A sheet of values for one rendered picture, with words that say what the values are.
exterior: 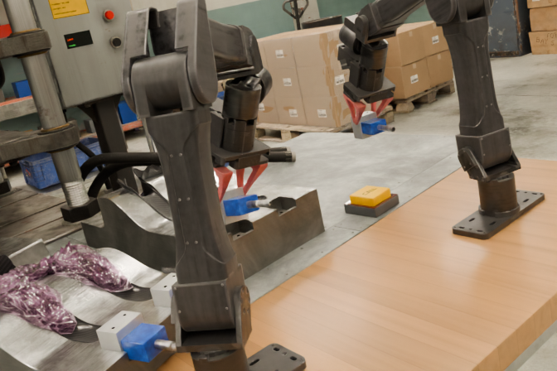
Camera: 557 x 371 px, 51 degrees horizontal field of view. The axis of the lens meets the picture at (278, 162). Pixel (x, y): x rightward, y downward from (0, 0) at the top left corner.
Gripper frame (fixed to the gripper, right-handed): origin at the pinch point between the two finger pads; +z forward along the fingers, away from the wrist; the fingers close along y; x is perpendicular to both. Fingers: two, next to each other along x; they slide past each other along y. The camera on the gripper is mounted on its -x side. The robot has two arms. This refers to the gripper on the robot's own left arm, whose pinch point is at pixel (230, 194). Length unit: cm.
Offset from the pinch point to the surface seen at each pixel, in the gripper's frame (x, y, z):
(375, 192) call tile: 6.8, -32.3, 4.1
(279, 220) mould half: 4.0, -9.1, 5.6
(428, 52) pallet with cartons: -240, -438, 69
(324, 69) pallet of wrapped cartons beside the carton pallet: -244, -297, 76
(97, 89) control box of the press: -87, -20, 12
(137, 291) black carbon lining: 1.2, 17.7, 12.5
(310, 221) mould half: 4.6, -16.8, 7.7
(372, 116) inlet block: -10, -49, -4
